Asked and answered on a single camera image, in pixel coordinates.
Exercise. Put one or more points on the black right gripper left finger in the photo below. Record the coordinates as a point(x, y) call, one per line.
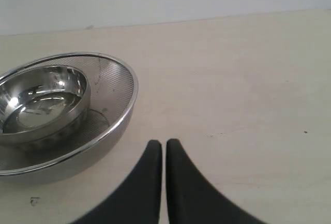
point(137, 198)

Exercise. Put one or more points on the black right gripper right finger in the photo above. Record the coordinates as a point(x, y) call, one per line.
point(191, 198)

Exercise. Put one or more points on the small stainless steel bowl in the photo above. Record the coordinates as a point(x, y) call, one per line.
point(42, 106)

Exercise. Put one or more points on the steel mesh strainer basket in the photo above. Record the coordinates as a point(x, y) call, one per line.
point(114, 90)

